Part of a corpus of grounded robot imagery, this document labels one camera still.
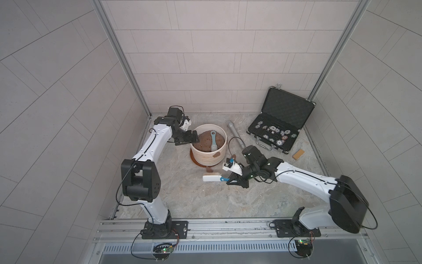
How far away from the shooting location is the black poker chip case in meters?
0.98

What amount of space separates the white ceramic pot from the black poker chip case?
0.81 ft

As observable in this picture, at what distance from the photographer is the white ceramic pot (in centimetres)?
82
